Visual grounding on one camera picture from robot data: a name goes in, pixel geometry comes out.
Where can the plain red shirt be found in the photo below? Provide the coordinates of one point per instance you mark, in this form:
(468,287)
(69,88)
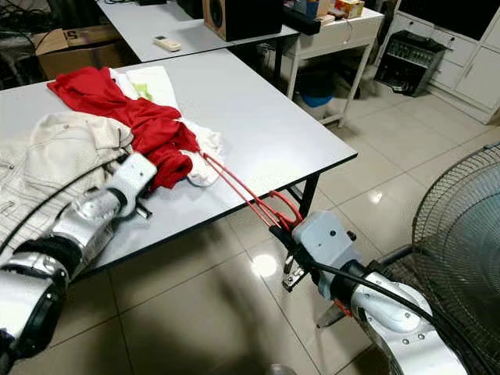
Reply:
(156,129)

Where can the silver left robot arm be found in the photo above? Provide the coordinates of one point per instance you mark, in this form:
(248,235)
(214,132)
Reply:
(31,297)

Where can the cream denim jacket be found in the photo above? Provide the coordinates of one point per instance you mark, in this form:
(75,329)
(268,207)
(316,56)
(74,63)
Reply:
(47,156)

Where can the white table black legs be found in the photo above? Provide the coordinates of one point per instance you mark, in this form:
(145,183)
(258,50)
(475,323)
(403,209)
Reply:
(266,117)

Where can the white cloth green print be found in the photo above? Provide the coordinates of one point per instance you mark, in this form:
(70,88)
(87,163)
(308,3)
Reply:
(164,82)

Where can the blue waste bin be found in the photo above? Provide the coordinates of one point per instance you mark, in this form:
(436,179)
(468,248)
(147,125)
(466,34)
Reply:
(318,98)

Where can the white remote control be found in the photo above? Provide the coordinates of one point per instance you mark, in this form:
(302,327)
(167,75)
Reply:
(168,43)

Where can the cardboard box dark stamp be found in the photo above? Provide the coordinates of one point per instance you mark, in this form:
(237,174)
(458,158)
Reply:
(78,51)

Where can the white office table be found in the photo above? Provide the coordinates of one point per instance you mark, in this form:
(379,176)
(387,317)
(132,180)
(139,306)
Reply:
(172,19)

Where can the black audio mixer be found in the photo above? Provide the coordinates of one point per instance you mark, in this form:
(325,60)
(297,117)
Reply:
(410,62)

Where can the long black box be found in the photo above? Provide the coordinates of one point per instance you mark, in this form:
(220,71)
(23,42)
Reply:
(303,21)

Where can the small white side table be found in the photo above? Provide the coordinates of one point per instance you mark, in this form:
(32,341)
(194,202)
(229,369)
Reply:
(351,31)

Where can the brown wooden speaker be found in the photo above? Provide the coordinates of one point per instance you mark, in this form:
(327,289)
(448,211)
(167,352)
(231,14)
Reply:
(242,19)

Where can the colourful printed box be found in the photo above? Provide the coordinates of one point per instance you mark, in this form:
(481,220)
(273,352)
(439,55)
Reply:
(312,6)

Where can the orange box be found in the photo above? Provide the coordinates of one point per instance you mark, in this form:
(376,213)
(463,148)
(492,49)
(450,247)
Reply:
(349,8)

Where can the white low drawer cabinet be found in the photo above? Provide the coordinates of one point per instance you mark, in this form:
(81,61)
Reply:
(476,70)

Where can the black television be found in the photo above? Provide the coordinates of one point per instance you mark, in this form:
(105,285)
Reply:
(445,12)

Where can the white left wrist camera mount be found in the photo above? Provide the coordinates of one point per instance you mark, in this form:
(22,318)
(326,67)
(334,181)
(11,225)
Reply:
(134,178)

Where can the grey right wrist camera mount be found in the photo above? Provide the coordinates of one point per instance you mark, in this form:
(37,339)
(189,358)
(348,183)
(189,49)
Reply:
(320,246)

